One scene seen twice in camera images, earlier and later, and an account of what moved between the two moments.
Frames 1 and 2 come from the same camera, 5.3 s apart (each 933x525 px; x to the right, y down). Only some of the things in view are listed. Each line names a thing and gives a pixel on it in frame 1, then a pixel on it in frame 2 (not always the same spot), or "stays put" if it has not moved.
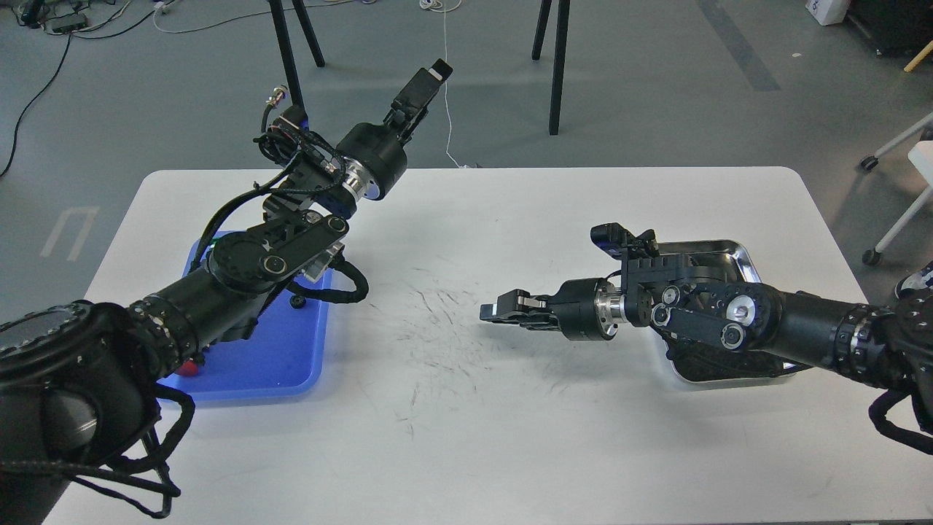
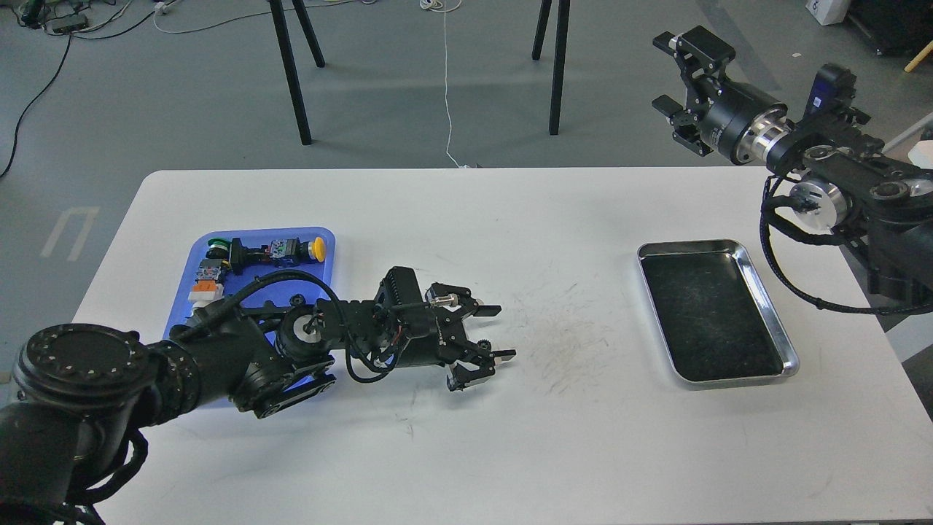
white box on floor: x=828 y=12 stays put
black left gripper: x=374 y=157 → x=429 y=335
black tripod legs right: x=560 y=40 stays put
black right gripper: x=584 y=309 → x=724 y=109
